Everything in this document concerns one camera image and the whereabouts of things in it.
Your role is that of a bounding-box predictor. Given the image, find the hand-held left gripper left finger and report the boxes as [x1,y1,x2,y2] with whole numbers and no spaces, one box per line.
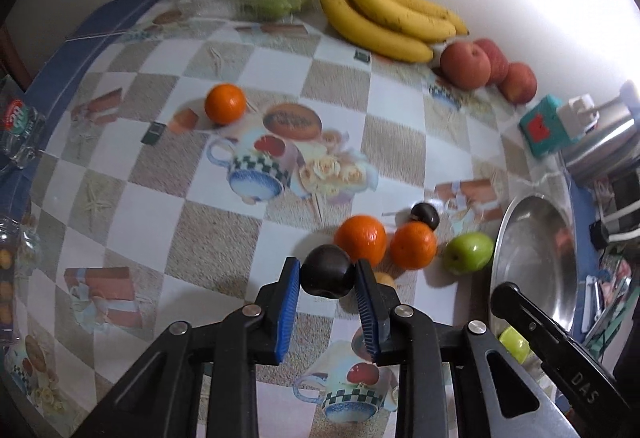
[75,257,302,438]

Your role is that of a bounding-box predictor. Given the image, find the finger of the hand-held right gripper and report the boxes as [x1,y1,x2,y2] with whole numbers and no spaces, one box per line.
[489,282,632,438]

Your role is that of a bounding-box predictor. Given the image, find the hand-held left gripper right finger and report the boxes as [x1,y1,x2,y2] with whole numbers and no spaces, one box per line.
[354,259,586,438]

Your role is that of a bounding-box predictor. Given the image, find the dark purple plum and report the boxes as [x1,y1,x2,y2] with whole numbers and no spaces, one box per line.
[410,201,441,231]
[300,244,356,297]

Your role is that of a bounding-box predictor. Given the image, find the small bright green apple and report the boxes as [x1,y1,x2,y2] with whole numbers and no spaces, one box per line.
[498,325,531,365]

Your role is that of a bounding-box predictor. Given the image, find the orange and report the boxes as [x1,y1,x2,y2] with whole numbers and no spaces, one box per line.
[204,84,248,125]
[390,221,438,270]
[333,215,389,267]

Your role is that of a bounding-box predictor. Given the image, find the stainless steel bowl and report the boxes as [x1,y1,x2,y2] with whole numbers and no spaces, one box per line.
[489,194,579,336]

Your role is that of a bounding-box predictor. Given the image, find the printed paper packets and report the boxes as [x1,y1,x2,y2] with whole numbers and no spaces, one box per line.
[584,255,637,349]

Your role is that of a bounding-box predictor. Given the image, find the teal box with red mark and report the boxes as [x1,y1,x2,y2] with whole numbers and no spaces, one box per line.
[518,95,571,159]

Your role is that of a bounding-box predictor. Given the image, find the white power plug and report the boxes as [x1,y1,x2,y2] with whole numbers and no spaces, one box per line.
[556,95,601,139]

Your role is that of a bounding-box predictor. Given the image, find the red apple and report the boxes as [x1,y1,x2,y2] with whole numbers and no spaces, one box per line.
[440,42,493,91]
[474,38,510,84]
[497,62,538,106]

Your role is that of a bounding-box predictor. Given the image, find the clear bag of snacks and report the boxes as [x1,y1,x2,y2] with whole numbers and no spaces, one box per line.
[0,213,41,344]

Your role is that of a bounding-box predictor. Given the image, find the yellow banana bunch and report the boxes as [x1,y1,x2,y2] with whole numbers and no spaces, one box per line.
[318,0,471,64]

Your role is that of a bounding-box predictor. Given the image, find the clear glass with red label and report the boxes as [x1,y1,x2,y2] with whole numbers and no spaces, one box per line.
[0,75,48,169]

